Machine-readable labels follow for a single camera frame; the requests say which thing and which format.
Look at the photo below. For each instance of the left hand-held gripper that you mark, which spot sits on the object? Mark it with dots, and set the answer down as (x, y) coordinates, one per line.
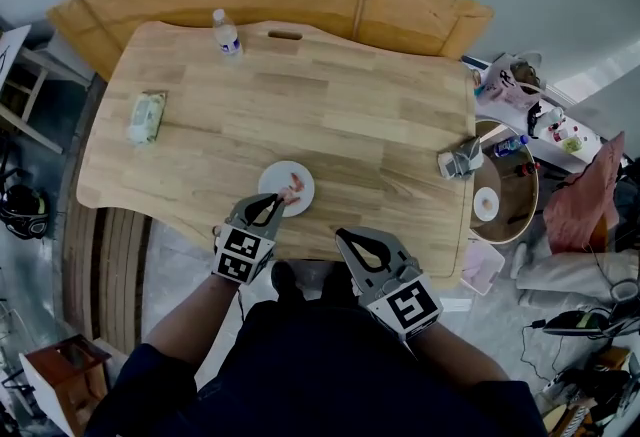
(243, 252)

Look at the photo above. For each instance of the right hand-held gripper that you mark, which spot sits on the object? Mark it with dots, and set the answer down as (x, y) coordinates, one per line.
(407, 302)

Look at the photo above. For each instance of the pink shrimp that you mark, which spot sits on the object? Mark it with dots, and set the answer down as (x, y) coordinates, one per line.
(290, 196)
(298, 181)

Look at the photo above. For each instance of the white round plate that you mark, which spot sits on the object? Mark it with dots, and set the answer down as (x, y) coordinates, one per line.
(275, 177)

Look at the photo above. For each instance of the person's left forearm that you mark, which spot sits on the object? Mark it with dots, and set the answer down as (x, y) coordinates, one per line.
(192, 320)

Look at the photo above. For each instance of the person's right forearm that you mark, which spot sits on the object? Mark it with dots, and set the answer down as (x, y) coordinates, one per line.
(460, 355)

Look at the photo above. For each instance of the person's left hand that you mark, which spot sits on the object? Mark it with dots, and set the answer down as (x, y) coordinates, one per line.
(216, 231)

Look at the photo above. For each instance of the person's black right shoe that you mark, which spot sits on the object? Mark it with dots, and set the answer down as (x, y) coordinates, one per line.
(339, 282)

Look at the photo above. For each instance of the person's black shoe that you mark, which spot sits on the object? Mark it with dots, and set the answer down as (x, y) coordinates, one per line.
(339, 282)
(286, 281)

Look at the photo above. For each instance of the person's black left shoe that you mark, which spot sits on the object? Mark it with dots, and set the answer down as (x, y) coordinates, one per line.
(286, 281)

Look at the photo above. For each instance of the person's dark blue clothing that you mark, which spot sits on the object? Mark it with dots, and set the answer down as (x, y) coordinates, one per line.
(320, 375)

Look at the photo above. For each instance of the grey folded cloth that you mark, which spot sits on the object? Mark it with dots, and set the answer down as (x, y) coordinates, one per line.
(460, 159)

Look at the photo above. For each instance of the green wet wipes pack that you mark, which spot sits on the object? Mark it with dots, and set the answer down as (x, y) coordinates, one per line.
(145, 117)

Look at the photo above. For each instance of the round wooden stool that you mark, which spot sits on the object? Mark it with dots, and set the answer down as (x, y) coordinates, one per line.
(525, 215)

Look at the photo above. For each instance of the blue label plastic bottle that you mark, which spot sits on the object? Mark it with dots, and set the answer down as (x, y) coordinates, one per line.
(509, 146)

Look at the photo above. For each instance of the clear plastic water bottle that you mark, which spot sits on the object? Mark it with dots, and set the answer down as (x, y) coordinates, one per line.
(227, 36)

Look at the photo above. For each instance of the pink printed bag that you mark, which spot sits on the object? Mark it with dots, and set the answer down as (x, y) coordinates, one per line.
(507, 85)

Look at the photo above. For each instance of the pink cloth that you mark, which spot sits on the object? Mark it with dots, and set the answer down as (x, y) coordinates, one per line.
(585, 205)

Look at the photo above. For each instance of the black electric iron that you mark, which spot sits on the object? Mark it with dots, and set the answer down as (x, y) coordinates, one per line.
(580, 322)

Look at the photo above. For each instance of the black helmet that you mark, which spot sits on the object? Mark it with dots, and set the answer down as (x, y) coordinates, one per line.
(22, 212)

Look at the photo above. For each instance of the red-brown wooden stool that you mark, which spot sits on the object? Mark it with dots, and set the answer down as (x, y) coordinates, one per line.
(65, 372)

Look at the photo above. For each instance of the light wooden chair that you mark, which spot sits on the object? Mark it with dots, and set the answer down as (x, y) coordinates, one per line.
(30, 90)

